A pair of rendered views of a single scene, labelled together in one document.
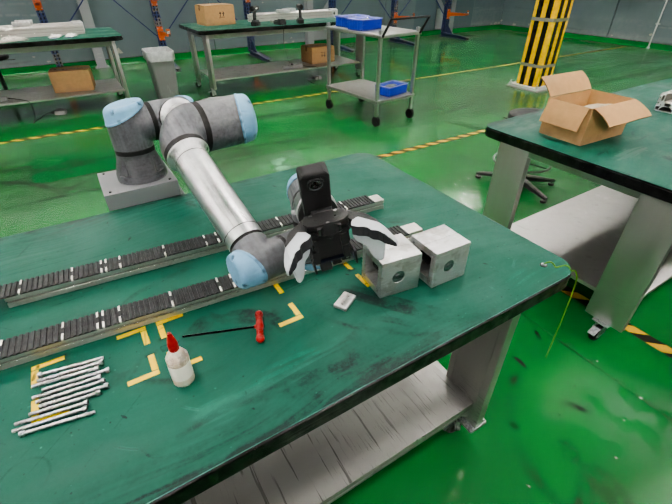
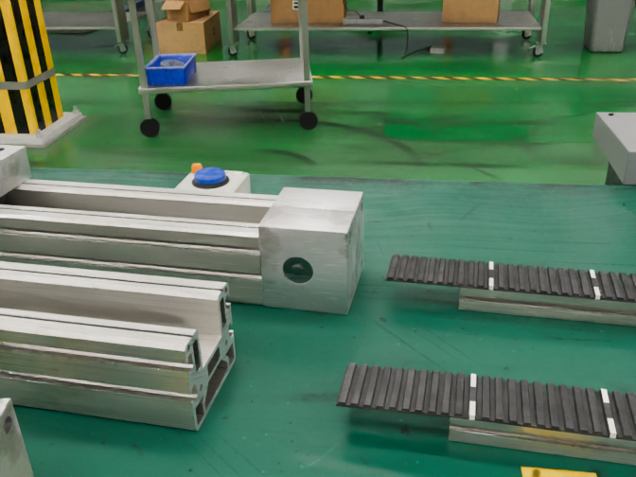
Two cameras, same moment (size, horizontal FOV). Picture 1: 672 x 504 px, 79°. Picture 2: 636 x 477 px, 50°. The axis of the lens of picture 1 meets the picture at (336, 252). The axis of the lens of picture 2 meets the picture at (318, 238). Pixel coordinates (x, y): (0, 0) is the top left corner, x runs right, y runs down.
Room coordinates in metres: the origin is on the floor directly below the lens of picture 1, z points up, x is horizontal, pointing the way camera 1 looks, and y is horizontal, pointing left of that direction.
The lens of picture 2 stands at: (0.11, 0.43, 1.17)
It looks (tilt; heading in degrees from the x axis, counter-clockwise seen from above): 27 degrees down; 41
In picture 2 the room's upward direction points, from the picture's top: 2 degrees counter-clockwise
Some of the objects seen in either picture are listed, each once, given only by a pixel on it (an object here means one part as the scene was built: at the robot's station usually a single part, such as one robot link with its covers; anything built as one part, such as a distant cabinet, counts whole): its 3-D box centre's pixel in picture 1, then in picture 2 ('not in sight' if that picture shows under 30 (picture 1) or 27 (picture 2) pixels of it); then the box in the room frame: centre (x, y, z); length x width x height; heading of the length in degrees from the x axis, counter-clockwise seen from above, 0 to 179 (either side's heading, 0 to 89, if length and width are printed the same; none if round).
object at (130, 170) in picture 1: (138, 161); not in sight; (1.22, 0.63, 0.88); 0.15 x 0.15 x 0.10
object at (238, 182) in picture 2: not in sight; (210, 204); (0.62, 1.06, 0.81); 0.10 x 0.08 x 0.06; 28
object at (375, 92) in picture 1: (372, 66); not in sight; (4.74, -0.40, 0.50); 1.03 x 0.55 x 1.01; 37
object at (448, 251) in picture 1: (434, 252); not in sight; (0.79, -0.23, 0.83); 0.11 x 0.10 x 0.10; 30
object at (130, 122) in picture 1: (129, 123); not in sight; (1.23, 0.63, 0.99); 0.13 x 0.12 x 0.14; 129
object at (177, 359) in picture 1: (177, 357); not in sight; (0.46, 0.27, 0.84); 0.04 x 0.04 x 0.12
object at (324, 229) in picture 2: not in sight; (316, 242); (0.60, 0.86, 0.83); 0.12 x 0.09 x 0.10; 28
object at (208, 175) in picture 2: not in sight; (210, 179); (0.63, 1.06, 0.84); 0.04 x 0.04 x 0.02
